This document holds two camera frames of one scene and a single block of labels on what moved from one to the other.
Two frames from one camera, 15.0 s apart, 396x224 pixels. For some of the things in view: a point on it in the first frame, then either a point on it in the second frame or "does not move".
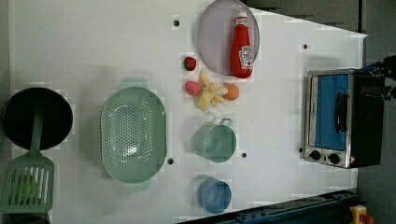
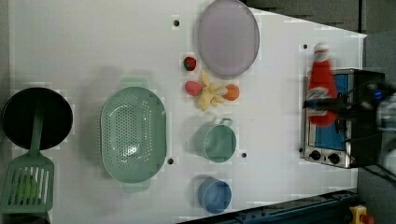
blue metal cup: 215,195 does not move
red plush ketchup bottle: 242,50 to 321,86
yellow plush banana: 215,92 does not move
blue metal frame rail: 329,208 does not move
